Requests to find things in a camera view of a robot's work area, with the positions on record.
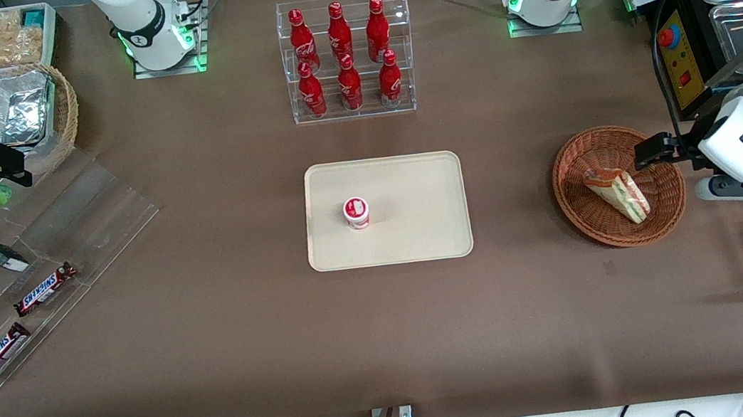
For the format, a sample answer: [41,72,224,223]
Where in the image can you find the red white yogurt cup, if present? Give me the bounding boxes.
[342,196,372,232]

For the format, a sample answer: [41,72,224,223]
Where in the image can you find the wrapped triangle sandwich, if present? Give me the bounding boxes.
[582,162,653,231]

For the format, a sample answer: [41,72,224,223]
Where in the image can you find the brown table cover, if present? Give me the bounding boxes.
[0,0,743,417]

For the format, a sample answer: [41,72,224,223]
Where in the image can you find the cream plastic tray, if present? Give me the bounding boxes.
[297,146,476,278]

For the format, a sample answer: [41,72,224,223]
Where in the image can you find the small black carton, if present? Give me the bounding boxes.
[0,236,31,275]

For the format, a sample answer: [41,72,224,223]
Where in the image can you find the clear bag of crackers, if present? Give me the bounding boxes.
[0,23,48,70]
[0,9,24,36]

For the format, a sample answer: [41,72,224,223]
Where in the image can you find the light wicker basket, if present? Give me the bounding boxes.
[0,58,87,183]

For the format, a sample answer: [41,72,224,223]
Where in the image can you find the clear acrylic tiered stand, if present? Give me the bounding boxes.
[0,137,182,393]

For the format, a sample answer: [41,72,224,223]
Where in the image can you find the red cola bottle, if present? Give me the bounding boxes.
[285,5,323,77]
[334,52,366,113]
[294,58,330,121]
[362,0,394,64]
[324,0,356,64]
[374,48,407,110]

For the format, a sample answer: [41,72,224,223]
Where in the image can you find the brown wicker basket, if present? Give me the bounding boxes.
[547,117,693,256]

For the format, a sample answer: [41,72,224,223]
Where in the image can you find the stack of foil containers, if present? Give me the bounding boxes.
[0,69,63,150]

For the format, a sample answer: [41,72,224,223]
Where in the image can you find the clear acrylic bottle rack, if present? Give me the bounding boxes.
[274,0,422,128]

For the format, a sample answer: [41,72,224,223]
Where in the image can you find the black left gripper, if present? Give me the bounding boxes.
[632,118,726,180]

